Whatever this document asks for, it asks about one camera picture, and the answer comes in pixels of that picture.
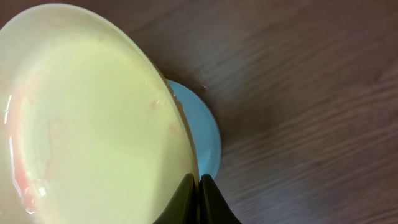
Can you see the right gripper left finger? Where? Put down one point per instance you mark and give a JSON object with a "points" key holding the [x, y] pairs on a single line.
{"points": [[182, 208]]}

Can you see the yellow-green plastic plate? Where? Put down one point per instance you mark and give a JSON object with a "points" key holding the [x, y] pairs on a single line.
{"points": [[90, 130]]}

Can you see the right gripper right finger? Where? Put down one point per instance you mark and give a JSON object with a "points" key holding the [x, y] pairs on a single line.
{"points": [[213, 207]]}

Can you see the light blue plastic plate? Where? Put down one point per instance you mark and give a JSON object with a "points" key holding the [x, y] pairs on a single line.
{"points": [[203, 127]]}

